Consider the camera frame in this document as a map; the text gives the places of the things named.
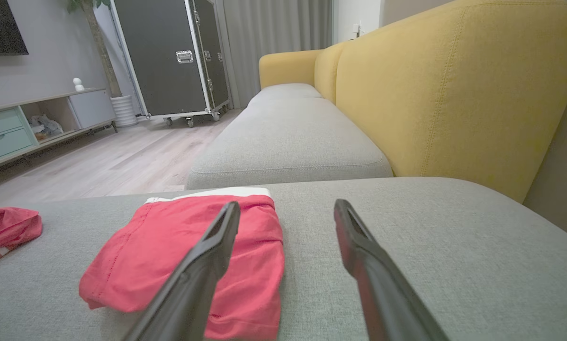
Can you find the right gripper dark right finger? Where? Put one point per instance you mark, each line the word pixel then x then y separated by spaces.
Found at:
pixel 382 293

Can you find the small grey sofa seat cushion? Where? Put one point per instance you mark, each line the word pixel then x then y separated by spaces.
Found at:
pixel 283 92

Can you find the white ribbed plant pot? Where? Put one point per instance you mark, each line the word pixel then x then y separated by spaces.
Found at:
pixel 123 111

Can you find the narrow yellow sofa backrest cushion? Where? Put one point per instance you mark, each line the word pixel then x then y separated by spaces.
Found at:
pixel 328 71

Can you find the black flight case on casters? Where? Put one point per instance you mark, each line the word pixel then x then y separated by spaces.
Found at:
pixel 160 61

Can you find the crumpled plastic bag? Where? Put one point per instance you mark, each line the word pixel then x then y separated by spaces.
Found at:
pixel 46 127

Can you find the yellow sofa armrest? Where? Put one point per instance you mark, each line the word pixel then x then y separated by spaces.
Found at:
pixel 288 66

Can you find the large grey sofa seat cushion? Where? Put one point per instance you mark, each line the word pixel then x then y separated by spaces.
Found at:
pixel 454 260

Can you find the small white figurine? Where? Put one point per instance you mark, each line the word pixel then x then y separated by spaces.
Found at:
pixel 78 84

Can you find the low cabinet with mint drawers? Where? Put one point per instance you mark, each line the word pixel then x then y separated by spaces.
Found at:
pixel 4 137

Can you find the grey sofa back cushion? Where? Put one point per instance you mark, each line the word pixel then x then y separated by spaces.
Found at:
pixel 288 142

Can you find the red basketball jersey white sleeves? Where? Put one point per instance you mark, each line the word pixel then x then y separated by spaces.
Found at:
pixel 6 227

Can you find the indoor plant trunk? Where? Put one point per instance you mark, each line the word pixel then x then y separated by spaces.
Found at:
pixel 101 52

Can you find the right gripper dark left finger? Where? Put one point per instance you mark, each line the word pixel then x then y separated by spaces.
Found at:
pixel 193 284

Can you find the red shorts white waistband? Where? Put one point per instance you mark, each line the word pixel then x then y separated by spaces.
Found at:
pixel 146 255

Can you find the grey curtain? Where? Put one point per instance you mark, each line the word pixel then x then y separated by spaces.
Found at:
pixel 274 42

